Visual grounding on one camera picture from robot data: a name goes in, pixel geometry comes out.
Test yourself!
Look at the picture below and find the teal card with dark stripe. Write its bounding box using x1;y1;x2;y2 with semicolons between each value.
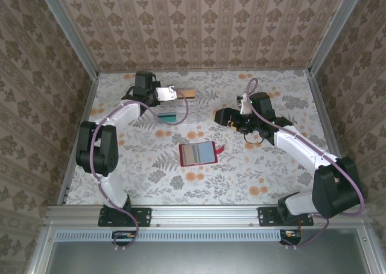
157;113;178;125

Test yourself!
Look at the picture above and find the gold card with dark stripe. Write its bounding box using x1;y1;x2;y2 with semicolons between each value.
176;89;196;101

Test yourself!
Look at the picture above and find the red card holder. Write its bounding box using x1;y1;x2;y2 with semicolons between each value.
179;141;226;168

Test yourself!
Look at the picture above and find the clear acrylic card organizer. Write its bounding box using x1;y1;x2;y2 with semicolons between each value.
153;89;200;129

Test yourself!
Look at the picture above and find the light blue card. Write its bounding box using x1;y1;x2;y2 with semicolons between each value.
198;142;216;164

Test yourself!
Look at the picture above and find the gold brown striped card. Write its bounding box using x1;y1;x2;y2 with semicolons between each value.
182;144;199;166

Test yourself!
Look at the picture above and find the grey metal sheet panel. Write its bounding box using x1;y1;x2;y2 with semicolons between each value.
45;240;373;274

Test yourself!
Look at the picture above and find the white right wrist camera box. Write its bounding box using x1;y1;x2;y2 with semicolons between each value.
236;94;253;115

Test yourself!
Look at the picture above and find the thin black right gripper cable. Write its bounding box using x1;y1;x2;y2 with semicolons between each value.
243;131;267;145

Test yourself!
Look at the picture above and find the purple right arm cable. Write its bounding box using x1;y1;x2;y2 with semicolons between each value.
246;77;365;251

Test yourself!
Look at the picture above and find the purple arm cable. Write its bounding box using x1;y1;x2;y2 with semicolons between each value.
246;77;365;251
89;97;189;251

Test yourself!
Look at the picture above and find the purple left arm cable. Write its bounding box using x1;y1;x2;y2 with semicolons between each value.
89;97;189;251

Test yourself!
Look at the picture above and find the aluminium table end rail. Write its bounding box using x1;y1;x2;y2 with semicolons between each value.
96;68;312;75

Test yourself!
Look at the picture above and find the aluminium table side rail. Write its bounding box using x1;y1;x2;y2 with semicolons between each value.
57;74;100;206
307;71;343;163

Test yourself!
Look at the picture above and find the aluminium frame post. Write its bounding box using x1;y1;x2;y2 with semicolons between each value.
35;0;100;78
307;0;368;75

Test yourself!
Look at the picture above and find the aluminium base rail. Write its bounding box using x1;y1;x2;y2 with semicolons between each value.
45;204;371;227

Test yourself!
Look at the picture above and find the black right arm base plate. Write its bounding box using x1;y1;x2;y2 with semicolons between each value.
258;206;315;228

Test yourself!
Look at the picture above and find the grey slotted cable duct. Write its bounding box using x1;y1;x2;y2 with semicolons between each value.
55;229;284;243

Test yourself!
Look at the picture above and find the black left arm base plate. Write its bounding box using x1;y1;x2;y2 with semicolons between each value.
98;206;152;228

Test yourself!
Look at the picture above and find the aluminium lower frame bar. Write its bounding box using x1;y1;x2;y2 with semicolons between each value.
357;222;382;274
28;225;55;274

